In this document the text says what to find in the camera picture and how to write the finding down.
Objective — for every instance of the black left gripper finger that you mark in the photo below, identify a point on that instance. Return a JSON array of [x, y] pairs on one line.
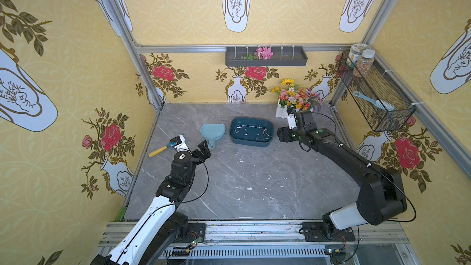
[[203, 146], [205, 156]]

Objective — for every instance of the white fence flower box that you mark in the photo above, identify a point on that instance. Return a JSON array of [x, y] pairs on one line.
[[293, 98]]

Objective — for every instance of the light blue brush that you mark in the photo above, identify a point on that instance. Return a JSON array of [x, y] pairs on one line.
[[378, 103]]

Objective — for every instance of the glass jar white lid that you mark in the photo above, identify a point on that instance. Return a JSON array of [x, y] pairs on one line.
[[355, 52]]

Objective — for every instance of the light blue dustpan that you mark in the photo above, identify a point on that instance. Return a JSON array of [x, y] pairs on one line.
[[212, 133]]

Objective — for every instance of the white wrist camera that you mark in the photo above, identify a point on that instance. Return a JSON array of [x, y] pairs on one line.
[[292, 124], [179, 143]]

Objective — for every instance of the dark wall shelf tray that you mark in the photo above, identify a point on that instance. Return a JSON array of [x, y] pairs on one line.
[[284, 55]]

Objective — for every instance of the teal plastic storage box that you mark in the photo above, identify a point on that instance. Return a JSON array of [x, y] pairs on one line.
[[251, 131]]

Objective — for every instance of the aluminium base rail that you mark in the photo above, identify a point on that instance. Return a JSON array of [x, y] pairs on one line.
[[385, 244]]

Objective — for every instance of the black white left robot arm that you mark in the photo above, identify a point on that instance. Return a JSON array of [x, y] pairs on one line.
[[161, 225]]

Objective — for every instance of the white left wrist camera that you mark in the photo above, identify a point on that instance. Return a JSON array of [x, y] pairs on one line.
[[179, 143]]

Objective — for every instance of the spice jar white lid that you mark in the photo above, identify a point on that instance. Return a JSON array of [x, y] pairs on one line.
[[364, 63]]

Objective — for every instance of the black wire mesh basket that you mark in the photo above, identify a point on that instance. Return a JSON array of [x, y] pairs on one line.
[[377, 85]]

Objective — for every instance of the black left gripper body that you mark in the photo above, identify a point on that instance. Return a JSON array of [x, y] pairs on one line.
[[199, 151]]

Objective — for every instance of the blue rake yellow handle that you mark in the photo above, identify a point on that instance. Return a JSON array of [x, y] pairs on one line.
[[162, 149]]

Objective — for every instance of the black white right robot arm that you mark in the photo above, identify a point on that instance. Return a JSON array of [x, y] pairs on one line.
[[381, 192]]

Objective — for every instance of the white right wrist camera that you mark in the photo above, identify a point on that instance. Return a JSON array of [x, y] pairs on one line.
[[292, 124]]

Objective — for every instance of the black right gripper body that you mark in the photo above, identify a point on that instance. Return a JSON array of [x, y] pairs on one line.
[[302, 121]]

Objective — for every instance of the pink flower on shelf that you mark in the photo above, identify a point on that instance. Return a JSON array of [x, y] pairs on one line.
[[263, 53]]

